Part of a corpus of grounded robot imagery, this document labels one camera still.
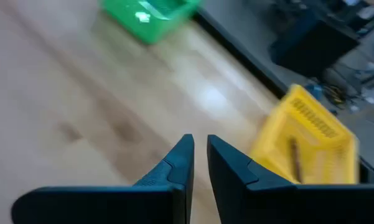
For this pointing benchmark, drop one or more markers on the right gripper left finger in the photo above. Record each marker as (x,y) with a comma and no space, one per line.
(161,199)

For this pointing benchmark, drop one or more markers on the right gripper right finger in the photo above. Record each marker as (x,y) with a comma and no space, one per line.
(242,193)

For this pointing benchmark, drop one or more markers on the brown crayon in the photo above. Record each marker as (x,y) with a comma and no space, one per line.
(295,158)

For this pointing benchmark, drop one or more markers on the yellow plastic basket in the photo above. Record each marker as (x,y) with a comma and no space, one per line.
(323,149)

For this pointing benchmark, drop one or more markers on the black equipment box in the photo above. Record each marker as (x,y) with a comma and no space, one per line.
(311,46)

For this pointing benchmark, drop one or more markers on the green plastic basket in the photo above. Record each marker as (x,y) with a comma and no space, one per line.
(149,21)

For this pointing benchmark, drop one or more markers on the black aluminium rig frame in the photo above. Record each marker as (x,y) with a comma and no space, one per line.
(236,53)

